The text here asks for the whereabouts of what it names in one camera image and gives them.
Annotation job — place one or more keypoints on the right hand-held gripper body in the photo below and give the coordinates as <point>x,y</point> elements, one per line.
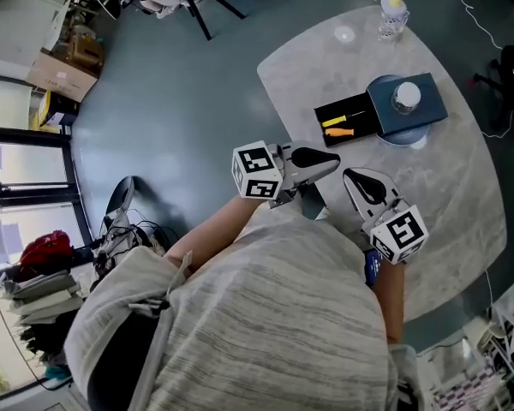
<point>398,234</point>

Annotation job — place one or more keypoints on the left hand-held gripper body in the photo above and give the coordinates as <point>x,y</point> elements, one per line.
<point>257,169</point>

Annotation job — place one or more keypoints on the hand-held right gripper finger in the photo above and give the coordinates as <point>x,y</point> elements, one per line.
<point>390,186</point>
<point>357,204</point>

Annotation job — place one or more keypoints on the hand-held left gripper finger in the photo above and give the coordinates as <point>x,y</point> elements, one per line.
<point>314,174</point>
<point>312,146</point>

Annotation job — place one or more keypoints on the black tray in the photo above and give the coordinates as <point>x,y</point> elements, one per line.
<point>355,105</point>

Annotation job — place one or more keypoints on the dark blue box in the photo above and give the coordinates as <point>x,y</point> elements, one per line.
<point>428,101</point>

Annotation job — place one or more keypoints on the person's left forearm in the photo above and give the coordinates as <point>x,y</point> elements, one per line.
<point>214,238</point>

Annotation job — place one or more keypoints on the person's right forearm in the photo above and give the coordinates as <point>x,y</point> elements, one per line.
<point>392,302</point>

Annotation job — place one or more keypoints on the small brown box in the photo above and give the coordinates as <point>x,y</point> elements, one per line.
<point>85,51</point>

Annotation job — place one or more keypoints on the large cardboard box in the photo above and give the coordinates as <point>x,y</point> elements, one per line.
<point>60,77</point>

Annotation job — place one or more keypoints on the yellow and black box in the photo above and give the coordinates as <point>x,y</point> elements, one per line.
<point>47,109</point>

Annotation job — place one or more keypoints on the blue-screen phone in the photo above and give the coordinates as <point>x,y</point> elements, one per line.
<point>372,268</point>

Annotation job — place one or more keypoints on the blue-grey round plate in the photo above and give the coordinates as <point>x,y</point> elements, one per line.
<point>404,137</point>

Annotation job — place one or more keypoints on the glass jar with white lid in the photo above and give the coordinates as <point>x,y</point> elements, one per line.
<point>407,97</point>

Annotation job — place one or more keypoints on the clear patterned bottle yellow lid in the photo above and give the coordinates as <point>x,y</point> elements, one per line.
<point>392,19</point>

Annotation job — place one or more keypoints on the person's grey striped shirt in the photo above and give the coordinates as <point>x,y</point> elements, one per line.
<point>261,323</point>

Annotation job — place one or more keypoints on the purple checkered mat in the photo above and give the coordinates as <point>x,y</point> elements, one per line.
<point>467,390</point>

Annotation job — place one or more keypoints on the red bag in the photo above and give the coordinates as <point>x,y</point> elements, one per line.
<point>47,246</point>

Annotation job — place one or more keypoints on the pile of folded clothes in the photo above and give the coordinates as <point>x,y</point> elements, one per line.
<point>43,298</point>

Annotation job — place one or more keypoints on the black window frame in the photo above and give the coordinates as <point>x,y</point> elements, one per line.
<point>73,178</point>

